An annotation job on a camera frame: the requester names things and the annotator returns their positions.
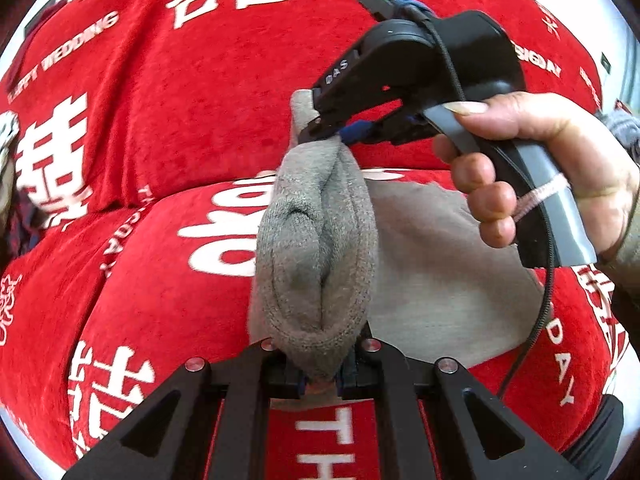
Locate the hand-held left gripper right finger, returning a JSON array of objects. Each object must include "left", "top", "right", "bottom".
[{"left": 336, "top": 322, "right": 586, "bottom": 480}]

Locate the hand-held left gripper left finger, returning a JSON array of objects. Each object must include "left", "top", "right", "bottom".
[{"left": 62, "top": 339, "right": 306, "bottom": 480}]

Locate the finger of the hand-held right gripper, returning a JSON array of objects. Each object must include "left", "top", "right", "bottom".
[
  {"left": 311, "top": 87, "right": 407, "bottom": 129},
  {"left": 298, "top": 119, "right": 387, "bottom": 147}
]

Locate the grey knit sweater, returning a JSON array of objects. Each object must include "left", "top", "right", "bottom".
[{"left": 247, "top": 89, "right": 554, "bottom": 407}]

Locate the person's right forearm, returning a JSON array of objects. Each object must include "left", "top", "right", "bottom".
[{"left": 595, "top": 110, "right": 640, "bottom": 322}]

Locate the person's right hand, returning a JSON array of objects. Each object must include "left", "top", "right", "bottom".
[{"left": 431, "top": 91, "right": 640, "bottom": 261}]

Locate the red printed sofa cover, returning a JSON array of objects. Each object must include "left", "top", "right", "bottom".
[{"left": 0, "top": 0, "right": 640, "bottom": 480}]

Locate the black garment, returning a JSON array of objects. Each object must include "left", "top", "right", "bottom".
[{"left": 560, "top": 392, "right": 627, "bottom": 480}]

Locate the dark patterned cloth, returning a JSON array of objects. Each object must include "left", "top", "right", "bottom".
[{"left": 0, "top": 187, "right": 32, "bottom": 263}]

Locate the white grey striped cloth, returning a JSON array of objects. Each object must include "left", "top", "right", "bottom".
[{"left": 0, "top": 110, "right": 21, "bottom": 196}]

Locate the pink fuzzy string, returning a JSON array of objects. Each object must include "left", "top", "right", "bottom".
[{"left": 512, "top": 174, "right": 569, "bottom": 222}]

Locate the black cable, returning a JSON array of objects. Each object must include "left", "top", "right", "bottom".
[{"left": 395, "top": 0, "right": 556, "bottom": 397}]

